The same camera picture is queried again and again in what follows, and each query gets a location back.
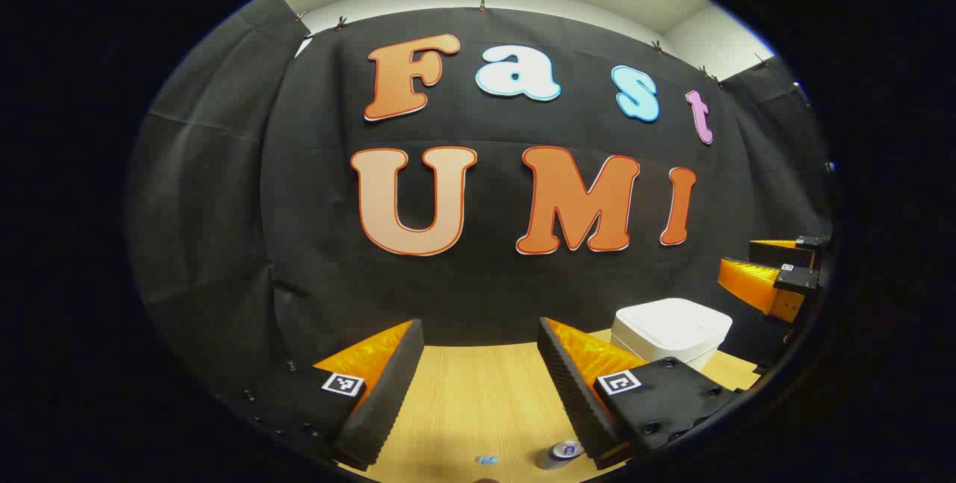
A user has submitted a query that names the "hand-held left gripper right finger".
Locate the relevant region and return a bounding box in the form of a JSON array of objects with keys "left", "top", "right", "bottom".
[{"left": 537, "top": 317, "right": 744, "bottom": 470}]

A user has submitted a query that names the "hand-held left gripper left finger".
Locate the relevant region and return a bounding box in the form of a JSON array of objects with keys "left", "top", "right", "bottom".
[{"left": 238, "top": 319, "right": 425, "bottom": 473}]

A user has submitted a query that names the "blue pop can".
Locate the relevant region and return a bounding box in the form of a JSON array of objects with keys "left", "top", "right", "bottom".
[{"left": 536, "top": 439, "right": 586, "bottom": 470}]

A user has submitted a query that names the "white desktop garbage bin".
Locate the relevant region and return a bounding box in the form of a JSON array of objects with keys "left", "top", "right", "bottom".
[{"left": 611, "top": 298, "right": 733, "bottom": 373}]

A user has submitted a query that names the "wooden desktop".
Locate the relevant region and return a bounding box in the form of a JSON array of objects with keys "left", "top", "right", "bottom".
[{"left": 340, "top": 328, "right": 761, "bottom": 483}]

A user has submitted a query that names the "black backdrop cloth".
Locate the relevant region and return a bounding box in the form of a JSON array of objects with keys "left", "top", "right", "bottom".
[{"left": 125, "top": 0, "right": 835, "bottom": 413}]

